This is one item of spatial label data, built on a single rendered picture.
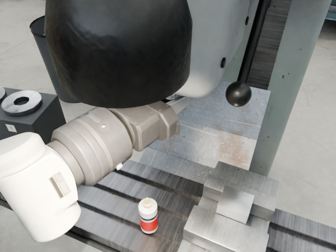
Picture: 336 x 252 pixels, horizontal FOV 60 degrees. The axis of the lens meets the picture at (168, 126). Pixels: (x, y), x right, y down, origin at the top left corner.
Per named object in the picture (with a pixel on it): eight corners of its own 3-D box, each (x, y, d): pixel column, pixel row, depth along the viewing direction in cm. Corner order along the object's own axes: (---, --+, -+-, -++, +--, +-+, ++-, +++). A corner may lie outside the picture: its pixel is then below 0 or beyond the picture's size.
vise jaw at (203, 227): (258, 272, 53) (263, 263, 50) (182, 239, 58) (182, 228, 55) (264, 244, 57) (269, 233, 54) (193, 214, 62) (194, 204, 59)
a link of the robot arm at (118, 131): (181, 101, 40) (115, 147, 33) (179, 149, 46) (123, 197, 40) (120, 69, 46) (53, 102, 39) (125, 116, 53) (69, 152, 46)
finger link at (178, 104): (185, 105, 49) (160, 122, 46) (186, 89, 47) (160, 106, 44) (192, 109, 49) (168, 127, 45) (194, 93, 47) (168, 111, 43)
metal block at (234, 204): (242, 233, 58) (248, 216, 54) (214, 221, 60) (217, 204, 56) (249, 212, 61) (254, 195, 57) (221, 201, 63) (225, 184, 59)
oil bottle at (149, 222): (153, 236, 65) (151, 209, 58) (137, 230, 66) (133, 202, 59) (160, 221, 68) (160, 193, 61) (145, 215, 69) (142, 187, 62)
